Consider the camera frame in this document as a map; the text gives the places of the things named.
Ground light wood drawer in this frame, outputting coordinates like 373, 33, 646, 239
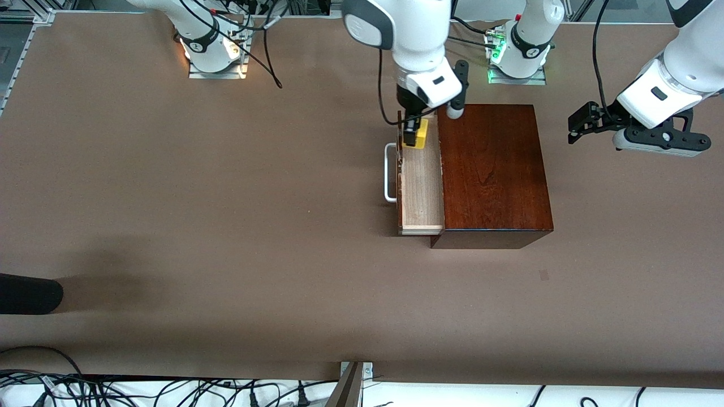
385, 111, 446, 236

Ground dark red-brown wooden cabinet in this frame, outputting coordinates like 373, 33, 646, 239
430, 103, 554, 250

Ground brown table cover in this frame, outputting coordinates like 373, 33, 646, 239
0, 11, 724, 391

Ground black foam cylinder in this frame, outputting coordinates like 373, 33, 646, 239
0, 273, 64, 315

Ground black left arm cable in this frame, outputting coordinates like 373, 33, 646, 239
591, 0, 618, 119

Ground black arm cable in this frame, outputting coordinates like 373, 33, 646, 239
591, 0, 618, 119
180, 0, 409, 126

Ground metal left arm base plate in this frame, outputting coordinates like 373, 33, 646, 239
488, 63, 548, 86

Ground thin black power cable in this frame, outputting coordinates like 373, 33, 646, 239
450, 16, 499, 49

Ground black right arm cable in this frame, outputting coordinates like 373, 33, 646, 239
180, 0, 409, 126

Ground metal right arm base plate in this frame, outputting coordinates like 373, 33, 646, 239
188, 16, 252, 80

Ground metal bracket with brown wedge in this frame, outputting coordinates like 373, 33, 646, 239
325, 361, 374, 407

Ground tangled black cables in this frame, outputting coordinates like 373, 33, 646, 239
0, 346, 340, 407

